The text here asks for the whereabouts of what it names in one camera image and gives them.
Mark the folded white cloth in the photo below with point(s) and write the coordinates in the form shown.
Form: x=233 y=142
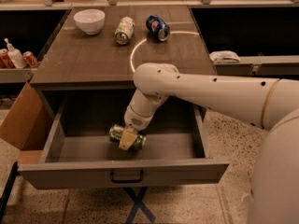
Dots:
x=224 y=56

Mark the brown cardboard box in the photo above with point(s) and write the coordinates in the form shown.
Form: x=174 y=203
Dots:
x=27 y=126

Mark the open grey top drawer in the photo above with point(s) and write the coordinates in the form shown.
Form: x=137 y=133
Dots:
x=78 y=153

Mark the red can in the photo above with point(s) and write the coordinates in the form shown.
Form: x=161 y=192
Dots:
x=5 y=61
x=30 y=59

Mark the red can right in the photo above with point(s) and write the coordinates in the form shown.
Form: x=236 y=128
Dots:
x=30 y=59

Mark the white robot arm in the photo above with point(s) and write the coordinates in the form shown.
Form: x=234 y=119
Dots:
x=269 y=103

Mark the white bowl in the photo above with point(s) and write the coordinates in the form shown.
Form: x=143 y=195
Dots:
x=90 y=21

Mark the red can left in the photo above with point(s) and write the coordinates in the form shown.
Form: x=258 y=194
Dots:
x=5 y=61

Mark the grey cabinet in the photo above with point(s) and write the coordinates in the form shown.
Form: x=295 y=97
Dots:
x=76 y=61

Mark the blue pepsi can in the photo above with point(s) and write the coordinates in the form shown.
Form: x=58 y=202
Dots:
x=158 y=28

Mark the white pump bottle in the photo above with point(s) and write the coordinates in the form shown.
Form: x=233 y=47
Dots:
x=15 y=55

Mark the black stand leg left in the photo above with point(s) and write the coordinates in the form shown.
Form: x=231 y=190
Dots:
x=8 y=188

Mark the pale green soda can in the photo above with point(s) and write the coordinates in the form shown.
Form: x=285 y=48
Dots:
x=125 y=30

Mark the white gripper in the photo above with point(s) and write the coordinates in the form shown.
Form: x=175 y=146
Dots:
x=135 y=120

